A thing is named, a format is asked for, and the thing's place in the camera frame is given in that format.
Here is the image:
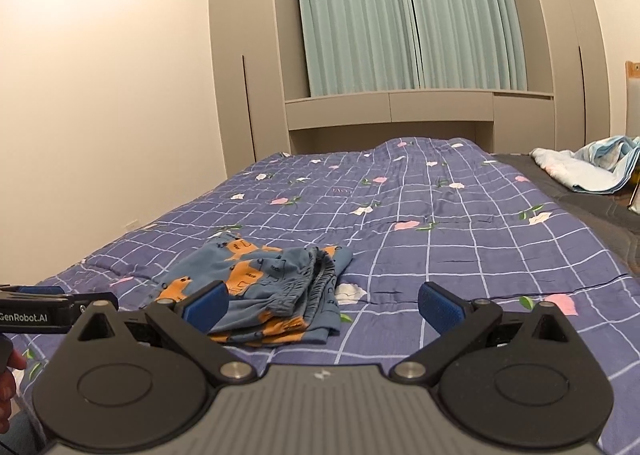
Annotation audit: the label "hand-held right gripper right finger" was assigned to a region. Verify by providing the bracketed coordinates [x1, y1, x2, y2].
[390, 281, 581, 384]

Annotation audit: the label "beige headboard cabinet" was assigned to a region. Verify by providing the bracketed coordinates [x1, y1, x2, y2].
[284, 89, 556, 156]

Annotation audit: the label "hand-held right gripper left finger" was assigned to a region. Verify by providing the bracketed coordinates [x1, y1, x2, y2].
[67, 281, 258, 384]

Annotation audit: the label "light blue cloth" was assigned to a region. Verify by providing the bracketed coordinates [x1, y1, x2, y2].
[571, 135, 640, 196]

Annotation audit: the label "blue pants with orange print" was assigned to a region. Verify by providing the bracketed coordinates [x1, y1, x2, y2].
[144, 230, 356, 347]

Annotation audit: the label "person's left hand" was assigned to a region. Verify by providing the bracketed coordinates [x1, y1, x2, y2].
[0, 349, 29, 432]

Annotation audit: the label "white floral cloth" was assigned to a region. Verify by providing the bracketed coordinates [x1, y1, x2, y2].
[530, 147, 622, 194]

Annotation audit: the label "person's grey clothing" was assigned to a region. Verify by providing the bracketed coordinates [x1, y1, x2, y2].
[0, 410, 48, 455]

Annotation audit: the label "purple plaid floral blanket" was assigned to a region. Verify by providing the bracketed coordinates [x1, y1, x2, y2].
[0, 136, 640, 455]

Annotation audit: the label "beige wardrobe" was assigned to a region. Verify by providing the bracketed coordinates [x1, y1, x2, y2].
[515, 0, 627, 156]
[207, 0, 296, 182]

